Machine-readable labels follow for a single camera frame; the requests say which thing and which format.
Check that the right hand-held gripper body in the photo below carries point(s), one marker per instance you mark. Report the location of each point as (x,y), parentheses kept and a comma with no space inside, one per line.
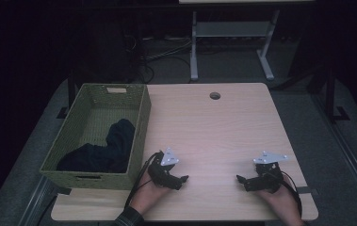
(268,175)

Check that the person's left hand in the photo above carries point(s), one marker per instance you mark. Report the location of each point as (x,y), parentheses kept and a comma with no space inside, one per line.
(146,196)

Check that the metal floor rail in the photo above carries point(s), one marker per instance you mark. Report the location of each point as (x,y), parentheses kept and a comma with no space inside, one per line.
(36,201)
(348,150)

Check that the person's right hand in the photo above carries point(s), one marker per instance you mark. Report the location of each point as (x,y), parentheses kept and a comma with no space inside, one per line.
(284,204)

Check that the white metal stand frame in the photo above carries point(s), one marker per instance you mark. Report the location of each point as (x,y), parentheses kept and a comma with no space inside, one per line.
(229,29)

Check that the dark navy cloth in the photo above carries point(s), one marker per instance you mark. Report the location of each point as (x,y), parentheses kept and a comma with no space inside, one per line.
(110,153)

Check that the black metal stand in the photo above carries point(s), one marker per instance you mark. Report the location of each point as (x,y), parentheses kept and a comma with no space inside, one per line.
(330,94)
(71,91)

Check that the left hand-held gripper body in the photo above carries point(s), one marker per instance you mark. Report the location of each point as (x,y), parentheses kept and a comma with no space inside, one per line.
(162,169)

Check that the green woven basket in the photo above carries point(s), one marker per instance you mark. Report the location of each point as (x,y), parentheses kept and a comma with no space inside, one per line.
(72,125)

